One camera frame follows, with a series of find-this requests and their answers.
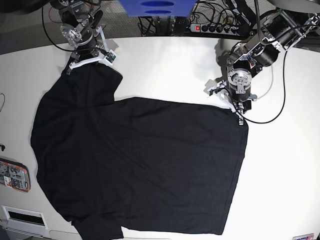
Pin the black T-shirt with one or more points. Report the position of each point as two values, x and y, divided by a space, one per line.
137 163

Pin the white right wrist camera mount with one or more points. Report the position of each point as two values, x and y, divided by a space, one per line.
106 56

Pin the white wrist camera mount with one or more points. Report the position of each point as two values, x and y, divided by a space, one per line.
216 90
106 56

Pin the blue plastic bin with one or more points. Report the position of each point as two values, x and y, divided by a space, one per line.
154 8

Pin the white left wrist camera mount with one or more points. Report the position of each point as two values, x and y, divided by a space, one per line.
216 90

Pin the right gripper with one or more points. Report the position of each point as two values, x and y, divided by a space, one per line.
85 52

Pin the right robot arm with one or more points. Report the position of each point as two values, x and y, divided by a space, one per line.
79 28

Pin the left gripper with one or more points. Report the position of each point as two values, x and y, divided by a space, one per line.
239 87

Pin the orange clear screw box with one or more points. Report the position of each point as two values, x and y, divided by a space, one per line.
14 175

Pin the white power strip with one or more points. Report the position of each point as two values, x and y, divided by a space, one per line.
217 28

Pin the white table cable slot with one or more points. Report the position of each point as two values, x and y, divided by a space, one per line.
17 216

